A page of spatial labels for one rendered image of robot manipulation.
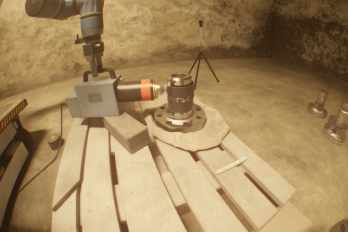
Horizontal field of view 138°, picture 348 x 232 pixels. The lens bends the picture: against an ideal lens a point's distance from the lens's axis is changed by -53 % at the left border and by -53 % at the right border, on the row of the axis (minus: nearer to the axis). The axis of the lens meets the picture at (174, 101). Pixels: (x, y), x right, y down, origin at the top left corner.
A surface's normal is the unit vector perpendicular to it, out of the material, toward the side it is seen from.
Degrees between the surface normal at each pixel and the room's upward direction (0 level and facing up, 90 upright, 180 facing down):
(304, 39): 90
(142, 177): 0
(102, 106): 90
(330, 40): 90
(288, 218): 0
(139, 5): 90
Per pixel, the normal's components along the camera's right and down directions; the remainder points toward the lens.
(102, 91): 0.07, 0.43
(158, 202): -0.03, -0.90
